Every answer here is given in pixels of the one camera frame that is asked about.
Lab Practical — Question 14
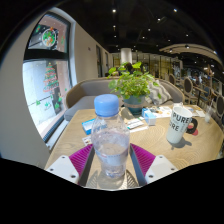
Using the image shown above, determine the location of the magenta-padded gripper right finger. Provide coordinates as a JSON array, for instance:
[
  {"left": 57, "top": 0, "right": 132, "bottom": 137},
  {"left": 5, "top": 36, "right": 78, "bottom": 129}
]
[{"left": 128, "top": 142, "right": 179, "bottom": 187}]

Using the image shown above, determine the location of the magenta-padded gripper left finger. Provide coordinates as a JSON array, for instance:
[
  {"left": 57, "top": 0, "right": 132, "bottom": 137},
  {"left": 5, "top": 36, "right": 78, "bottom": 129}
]
[{"left": 45, "top": 143, "right": 96, "bottom": 188}]

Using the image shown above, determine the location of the clear blue-capped water bottle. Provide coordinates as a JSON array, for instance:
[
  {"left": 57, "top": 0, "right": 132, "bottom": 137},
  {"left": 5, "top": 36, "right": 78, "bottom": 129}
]
[{"left": 90, "top": 93, "right": 132, "bottom": 179}]

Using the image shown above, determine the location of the small white code card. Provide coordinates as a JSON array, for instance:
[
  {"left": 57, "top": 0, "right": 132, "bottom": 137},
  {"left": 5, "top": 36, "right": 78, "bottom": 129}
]
[{"left": 82, "top": 134, "right": 93, "bottom": 146}]

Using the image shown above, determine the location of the white paper packet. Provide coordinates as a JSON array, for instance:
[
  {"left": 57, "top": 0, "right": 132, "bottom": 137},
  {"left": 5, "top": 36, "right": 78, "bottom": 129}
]
[
  {"left": 129, "top": 125, "right": 150, "bottom": 134},
  {"left": 126, "top": 118, "right": 145, "bottom": 130}
]

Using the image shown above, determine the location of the small blue tissue pack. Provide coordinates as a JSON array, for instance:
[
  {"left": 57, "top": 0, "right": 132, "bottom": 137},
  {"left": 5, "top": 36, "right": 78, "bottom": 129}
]
[{"left": 81, "top": 118, "right": 96, "bottom": 135}]

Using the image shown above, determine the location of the blue carton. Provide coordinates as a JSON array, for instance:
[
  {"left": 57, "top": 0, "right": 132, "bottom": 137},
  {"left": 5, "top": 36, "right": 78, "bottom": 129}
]
[{"left": 141, "top": 107, "right": 158, "bottom": 126}]

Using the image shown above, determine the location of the illustrated white brochure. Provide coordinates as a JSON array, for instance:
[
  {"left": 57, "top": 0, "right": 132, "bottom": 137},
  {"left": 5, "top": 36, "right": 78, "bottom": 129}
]
[{"left": 154, "top": 105, "right": 174, "bottom": 118}]

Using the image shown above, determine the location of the grey chevron cushion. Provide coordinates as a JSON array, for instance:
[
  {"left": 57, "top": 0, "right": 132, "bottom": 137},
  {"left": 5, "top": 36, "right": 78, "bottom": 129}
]
[{"left": 144, "top": 79, "right": 173, "bottom": 106}]

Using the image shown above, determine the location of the grey curved sofa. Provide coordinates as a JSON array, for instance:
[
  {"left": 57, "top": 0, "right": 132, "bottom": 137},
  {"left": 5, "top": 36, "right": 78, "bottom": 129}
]
[{"left": 63, "top": 77, "right": 186, "bottom": 122}]

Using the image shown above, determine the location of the green potted plant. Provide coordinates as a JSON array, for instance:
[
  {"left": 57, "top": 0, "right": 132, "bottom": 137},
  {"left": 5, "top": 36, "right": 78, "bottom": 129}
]
[{"left": 107, "top": 61, "right": 163, "bottom": 114}]

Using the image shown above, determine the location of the window with holiday stickers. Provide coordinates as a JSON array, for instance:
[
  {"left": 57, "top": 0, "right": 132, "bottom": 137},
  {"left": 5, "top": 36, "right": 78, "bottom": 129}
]
[{"left": 22, "top": 13, "right": 73, "bottom": 141}]

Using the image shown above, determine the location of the group of oval-back chairs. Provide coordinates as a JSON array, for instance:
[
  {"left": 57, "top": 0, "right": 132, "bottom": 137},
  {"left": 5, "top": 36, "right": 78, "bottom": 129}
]
[{"left": 166, "top": 71, "right": 224, "bottom": 134}]

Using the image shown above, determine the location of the group of ceiling lights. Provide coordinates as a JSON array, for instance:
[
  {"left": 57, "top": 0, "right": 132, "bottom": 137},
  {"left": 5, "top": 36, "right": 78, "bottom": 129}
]
[{"left": 109, "top": 6, "right": 221, "bottom": 54}]

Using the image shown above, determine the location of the white mug with black handle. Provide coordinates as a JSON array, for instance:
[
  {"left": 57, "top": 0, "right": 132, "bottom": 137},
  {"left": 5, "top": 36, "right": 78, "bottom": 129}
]
[{"left": 165, "top": 106, "right": 199, "bottom": 145}]

